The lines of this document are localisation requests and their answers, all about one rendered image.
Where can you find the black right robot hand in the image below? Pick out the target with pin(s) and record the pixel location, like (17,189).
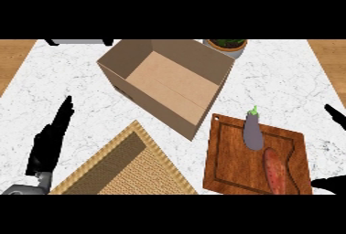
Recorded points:
(334,183)

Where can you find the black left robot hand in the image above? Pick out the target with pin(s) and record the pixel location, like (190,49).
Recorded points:
(49,143)

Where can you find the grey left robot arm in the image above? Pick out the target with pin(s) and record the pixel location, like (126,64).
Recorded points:
(31,186)

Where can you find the brown wooden cutting board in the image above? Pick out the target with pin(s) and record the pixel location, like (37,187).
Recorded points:
(238,164)

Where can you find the brown cardboard box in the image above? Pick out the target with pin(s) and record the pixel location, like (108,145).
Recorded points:
(167,85)

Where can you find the tan wicker basket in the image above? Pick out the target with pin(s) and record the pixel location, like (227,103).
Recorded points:
(126,167)

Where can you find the purple eggplant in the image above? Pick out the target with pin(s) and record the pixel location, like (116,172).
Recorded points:
(253,134)

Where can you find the grey appliance with black feet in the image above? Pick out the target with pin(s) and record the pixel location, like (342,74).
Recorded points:
(79,42)

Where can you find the potted green plant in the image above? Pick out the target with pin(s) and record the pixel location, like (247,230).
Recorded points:
(228,46)

